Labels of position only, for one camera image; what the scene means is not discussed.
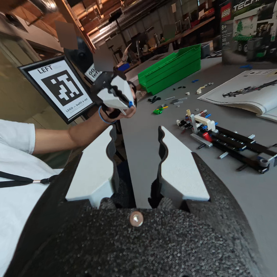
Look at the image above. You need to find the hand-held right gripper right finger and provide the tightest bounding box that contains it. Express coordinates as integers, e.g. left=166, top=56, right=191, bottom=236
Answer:
left=148, top=126, right=210, bottom=208

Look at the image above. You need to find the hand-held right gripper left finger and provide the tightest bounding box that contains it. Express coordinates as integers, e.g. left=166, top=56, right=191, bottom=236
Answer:
left=65, top=125, right=120, bottom=208

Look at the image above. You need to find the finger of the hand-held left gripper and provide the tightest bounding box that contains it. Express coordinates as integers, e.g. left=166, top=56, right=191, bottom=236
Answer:
left=110, top=75, right=135, bottom=102
left=97, top=88, right=130, bottom=116

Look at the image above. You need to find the person's left forearm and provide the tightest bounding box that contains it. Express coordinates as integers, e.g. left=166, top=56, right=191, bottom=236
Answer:
left=32, top=109, right=117, bottom=154

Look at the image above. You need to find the partly built lego assembly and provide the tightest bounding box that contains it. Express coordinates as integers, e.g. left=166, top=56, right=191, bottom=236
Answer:
left=176, top=109, right=277, bottom=174

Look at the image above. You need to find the lego instruction booklet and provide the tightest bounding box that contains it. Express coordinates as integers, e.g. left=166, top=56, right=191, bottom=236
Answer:
left=198, top=69, right=277, bottom=122

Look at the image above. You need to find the lego set box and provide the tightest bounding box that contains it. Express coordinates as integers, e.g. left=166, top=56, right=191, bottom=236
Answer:
left=220, top=0, right=277, bottom=65

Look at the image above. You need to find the person's left hand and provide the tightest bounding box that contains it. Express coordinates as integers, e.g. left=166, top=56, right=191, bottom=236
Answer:
left=106, top=81, right=137, bottom=119

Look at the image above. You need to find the blue wristband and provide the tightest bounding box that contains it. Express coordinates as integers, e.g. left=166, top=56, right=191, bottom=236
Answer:
left=98, top=106, right=117, bottom=124

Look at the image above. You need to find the green plastic bin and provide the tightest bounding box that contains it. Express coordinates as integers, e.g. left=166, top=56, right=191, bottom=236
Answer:
left=138, top=44, right=202, bottom=96

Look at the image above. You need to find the grey plastic bin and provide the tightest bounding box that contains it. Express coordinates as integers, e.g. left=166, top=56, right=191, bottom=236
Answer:
left=200, top=43, right=212, bottom=59

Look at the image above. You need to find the black lanyard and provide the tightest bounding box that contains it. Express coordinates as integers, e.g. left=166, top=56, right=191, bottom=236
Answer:
left=0, top=171, right=59, bottom=188

